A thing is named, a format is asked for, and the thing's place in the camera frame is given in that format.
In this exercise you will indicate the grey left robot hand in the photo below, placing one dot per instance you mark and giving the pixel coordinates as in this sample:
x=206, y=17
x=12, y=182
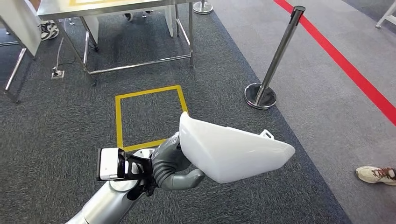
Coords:
x=167, y=160

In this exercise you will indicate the white plastic shell part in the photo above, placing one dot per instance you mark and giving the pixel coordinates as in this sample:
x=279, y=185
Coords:
x=235, y=154

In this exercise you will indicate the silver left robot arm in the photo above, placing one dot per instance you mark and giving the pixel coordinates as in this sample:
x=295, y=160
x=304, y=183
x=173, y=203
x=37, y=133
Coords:
x=105, y=204

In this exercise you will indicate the yellow tape on workbench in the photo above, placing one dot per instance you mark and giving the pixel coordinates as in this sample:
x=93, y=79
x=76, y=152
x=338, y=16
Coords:
x=89, y=3

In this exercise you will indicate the stainless steel workbench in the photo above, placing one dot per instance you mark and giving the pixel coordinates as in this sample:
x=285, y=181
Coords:
x=55, y=10

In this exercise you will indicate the yellow floor tape square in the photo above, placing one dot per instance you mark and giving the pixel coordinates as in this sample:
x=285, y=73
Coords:
x=118, y=123

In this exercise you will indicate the floor power socket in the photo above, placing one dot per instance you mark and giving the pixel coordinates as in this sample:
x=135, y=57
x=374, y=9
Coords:
x=57, y=74

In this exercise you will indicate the white desk with steel legs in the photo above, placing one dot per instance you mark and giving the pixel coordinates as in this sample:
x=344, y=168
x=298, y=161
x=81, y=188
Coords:
x=21, y=24

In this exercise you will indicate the standing person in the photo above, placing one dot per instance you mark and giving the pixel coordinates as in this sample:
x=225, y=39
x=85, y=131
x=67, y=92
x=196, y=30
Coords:
x=371, y=174

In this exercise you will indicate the white table leg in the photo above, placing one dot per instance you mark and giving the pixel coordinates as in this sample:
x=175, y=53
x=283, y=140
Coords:
x=383, y=18

